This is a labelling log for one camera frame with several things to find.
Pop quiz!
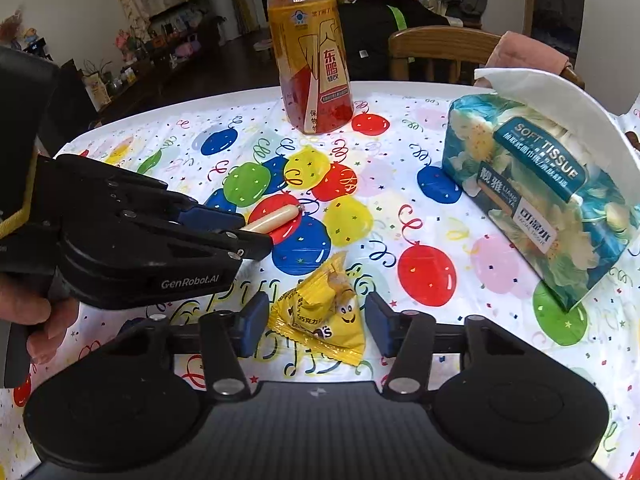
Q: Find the yellow chocolate candy bag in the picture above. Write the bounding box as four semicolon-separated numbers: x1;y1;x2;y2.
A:
267;252;366;366

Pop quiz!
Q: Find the small sausage stick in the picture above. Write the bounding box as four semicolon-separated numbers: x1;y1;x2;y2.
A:
243;205;304;234

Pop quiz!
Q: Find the person's left hand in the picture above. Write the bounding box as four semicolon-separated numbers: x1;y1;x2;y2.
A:
1;275;79;364

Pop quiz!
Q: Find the balloon pattern tablecloth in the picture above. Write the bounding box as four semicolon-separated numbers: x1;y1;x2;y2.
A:
0;80;640;480

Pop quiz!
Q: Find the dark tv cabinet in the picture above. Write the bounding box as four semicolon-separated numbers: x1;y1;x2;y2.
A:
39;15;224;155

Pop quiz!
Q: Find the orange drink bottle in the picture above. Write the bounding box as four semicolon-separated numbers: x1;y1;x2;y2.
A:
268;0;354;134

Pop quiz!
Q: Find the soft tissue pack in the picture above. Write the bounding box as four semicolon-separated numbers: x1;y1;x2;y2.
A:
442;67;639;310

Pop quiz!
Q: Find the black jacket on chair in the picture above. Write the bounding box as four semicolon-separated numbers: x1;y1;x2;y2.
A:
337;0;449;80

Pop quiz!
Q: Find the wooden chair with pink cloth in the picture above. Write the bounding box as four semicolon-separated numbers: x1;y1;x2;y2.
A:
388;26;585;88

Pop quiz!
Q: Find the pink cloth on chair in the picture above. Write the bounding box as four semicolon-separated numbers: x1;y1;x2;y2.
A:
486;32;573;75

